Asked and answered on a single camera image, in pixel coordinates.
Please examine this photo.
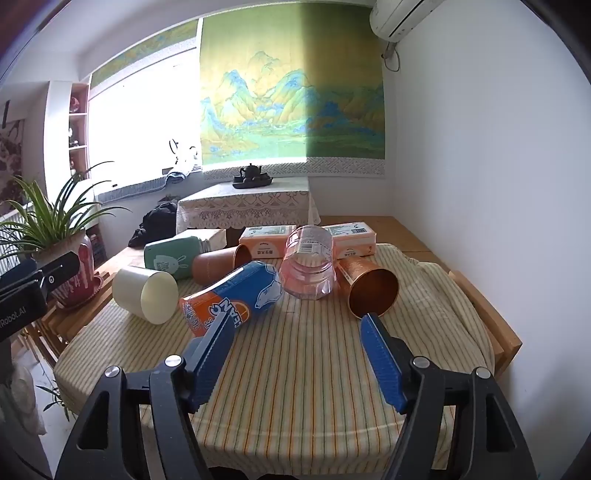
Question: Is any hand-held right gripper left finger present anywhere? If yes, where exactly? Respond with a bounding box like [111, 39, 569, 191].
[54, 311, 237, 480]

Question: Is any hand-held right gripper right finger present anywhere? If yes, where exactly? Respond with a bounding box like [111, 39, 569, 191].
[360, 312, 539, 480]

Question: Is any copper metal cup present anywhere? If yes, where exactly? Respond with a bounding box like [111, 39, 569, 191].
[335, 255, 400, 320]

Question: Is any blue and orange printed cup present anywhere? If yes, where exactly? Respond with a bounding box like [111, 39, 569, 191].
[178, 261, 284, 337]

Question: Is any cream white cup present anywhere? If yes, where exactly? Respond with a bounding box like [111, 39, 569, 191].
[112, 265, 179, 325]

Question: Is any brown leather textured cup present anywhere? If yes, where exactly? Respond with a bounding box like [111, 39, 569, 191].
[192, 244, 253, 284]

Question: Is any green rabbit print cup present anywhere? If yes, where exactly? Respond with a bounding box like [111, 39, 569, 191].
[143, 235, 204, 281]

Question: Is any clear pink plastic cup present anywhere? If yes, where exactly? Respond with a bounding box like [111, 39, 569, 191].
[278, 224, 336, 301]

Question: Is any potted spider plant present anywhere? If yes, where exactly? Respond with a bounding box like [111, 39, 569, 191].
[0, 161, 132, 311]

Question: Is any striped tablecloth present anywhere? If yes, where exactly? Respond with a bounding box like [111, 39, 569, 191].
[53, 242, 493, 464]

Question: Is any wooden table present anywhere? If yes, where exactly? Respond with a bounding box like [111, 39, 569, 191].
[28, 215, 523, 384]

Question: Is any orange tissue box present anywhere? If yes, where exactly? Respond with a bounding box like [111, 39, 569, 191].
[238, 224, 297, 259]
[322, 222, 378, 261]

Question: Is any black bag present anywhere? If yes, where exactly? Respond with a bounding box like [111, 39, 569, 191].
[128, 201, 179, 248]

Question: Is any white shelf unit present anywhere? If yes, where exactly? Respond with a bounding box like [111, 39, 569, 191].
[44, 80, 90, 204]

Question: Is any white lace tablecloth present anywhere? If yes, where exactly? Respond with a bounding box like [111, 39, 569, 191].
[176, 178, 321, 230]

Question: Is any dark teapot set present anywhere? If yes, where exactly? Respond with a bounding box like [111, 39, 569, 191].
[232, 163, 274, 190]

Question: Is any white air conditioner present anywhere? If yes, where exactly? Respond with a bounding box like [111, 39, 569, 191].
[369, 0, 438, 43]

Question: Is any landscape painting wall hanging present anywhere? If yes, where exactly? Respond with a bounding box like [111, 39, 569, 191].
[198, 0, 386, 181]

